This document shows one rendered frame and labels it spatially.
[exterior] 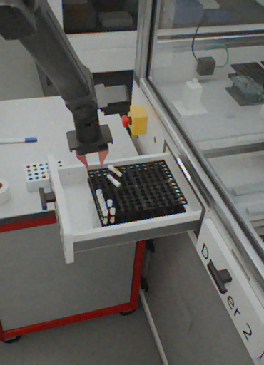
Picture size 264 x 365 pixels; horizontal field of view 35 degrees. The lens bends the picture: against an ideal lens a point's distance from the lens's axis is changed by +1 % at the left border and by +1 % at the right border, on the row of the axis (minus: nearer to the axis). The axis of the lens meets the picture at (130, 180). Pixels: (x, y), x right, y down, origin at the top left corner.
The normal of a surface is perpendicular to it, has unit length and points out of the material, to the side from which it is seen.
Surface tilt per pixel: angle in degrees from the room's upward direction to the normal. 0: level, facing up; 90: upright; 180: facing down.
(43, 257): 90
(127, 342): 0
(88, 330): 0
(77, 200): 0
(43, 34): 126
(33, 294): 90
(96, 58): 90
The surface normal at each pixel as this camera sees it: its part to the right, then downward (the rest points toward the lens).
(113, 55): 0.28, 0.66
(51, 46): 0.23, 0.96
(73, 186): 0.07, -0.74
